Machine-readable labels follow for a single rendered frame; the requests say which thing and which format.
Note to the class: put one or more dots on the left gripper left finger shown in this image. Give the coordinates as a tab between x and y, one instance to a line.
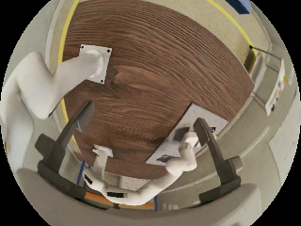
53	152

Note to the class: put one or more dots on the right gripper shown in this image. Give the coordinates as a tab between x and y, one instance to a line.
191	138

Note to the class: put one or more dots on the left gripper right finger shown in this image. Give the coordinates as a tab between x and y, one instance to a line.
226	168

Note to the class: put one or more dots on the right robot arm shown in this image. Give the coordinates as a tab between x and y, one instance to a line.
175	167

